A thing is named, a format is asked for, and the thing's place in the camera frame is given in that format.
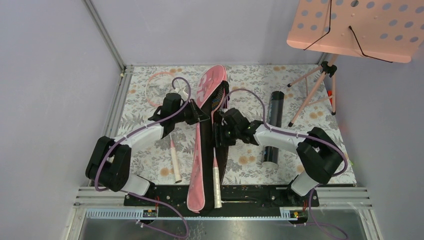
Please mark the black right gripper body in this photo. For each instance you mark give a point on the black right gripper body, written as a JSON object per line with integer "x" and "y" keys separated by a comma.
{"x": 228, "y": 136}

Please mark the pink badminton racket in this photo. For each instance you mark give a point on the pink badminton racket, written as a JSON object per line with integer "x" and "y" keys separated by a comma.
{"x": 156, "y": 88}
{"x": 216, "y": 104}

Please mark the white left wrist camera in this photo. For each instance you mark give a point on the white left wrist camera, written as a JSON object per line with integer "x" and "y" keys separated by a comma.
{"x": 182, "y": 92}

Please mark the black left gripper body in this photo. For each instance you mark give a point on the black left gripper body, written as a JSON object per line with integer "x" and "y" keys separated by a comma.
{"x": 189, "y": 114}

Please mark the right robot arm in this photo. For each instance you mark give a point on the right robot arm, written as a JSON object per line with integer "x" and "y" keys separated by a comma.
{"x": 317, "y": 152}

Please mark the pink perforated music stand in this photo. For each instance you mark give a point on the pink perforated music stand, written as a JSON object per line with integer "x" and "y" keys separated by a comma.
{"x": 389, "y": 31}

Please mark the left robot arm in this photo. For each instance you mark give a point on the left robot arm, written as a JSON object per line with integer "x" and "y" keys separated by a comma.
{"x": 109, "y": 164}

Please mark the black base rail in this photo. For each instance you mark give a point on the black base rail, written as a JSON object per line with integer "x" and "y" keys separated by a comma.
{"x": 238, "y": 200}

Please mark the pink sport racket bag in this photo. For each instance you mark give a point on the pink sport racket bag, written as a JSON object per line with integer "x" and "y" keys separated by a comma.
{"x": 201, "y": 186}

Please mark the black shuttlecock tube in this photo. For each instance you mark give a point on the black shuttlecock tube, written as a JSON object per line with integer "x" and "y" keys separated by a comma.
{"x": 274, "y": 118}

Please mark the floral patterned table mat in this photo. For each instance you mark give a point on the floral patterned table mat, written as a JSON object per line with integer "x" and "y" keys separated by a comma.
{"x": 252, "y": 85}

